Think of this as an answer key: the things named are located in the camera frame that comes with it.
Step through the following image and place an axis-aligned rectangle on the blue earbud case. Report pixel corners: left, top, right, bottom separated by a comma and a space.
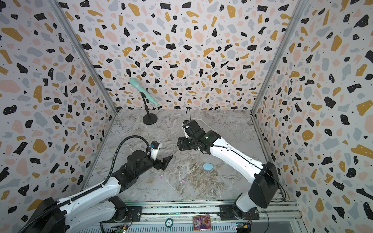
203, 163, 213, 171

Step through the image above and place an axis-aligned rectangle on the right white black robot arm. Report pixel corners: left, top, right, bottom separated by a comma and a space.
177, 131, 280, 219

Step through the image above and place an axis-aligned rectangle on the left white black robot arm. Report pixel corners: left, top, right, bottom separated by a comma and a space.
20, 150, 173, 233

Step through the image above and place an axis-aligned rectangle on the black microphone stand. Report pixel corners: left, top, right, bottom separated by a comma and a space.
140, 92, 158, 125

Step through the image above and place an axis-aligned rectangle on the round black white button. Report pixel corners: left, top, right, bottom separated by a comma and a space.
165, 218, 173, 228

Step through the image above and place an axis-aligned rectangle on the colourful square card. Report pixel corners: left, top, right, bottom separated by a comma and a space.
192, 215, 212, 231

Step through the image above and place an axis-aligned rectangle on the mint green microphone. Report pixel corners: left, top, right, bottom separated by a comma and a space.
129, 78, 159, 106

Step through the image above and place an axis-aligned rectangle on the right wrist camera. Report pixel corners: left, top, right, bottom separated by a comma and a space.
182, 120, 204, 138

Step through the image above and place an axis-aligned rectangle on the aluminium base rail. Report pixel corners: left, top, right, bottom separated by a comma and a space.
81, 200, 308, 233

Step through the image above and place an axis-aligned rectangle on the left black corrugated cable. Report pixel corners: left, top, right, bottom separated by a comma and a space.
17, 135, 151, 233

